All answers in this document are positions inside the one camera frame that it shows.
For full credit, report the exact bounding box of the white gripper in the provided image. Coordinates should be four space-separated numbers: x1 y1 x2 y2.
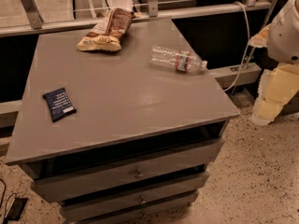
249 0 299 126

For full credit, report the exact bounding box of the clear plastic water bottle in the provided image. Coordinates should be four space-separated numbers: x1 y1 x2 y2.
149 46 207 74

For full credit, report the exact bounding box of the brown chip bag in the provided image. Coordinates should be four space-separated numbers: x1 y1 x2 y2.
77 7 135 52

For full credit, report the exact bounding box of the top grey drawer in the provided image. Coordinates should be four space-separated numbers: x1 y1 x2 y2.
31 138 224 203

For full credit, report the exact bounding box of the grey drawer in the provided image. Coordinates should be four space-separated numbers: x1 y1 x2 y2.
31 138 224 203
61 166 209 221
76 189 199 224

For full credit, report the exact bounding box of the grey drawer cabinet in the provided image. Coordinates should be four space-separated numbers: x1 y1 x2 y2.
4 18 241 224

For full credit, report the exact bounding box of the bottom grey drawer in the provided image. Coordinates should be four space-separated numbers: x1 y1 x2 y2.
76 189 199 224

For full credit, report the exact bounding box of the dark blue snack packet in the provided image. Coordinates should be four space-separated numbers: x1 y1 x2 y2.
42 88 77 122

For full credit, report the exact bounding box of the middle grey drawer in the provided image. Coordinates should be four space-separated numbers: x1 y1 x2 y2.
61 166 209 221

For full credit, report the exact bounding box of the black device on floor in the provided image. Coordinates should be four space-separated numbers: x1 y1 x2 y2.
3 198 28 223

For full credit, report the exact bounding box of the white cable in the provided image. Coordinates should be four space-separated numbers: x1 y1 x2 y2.
223 1 251 92

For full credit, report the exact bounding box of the grey metal rail frame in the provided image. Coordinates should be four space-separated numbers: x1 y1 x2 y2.
0 0 286 38

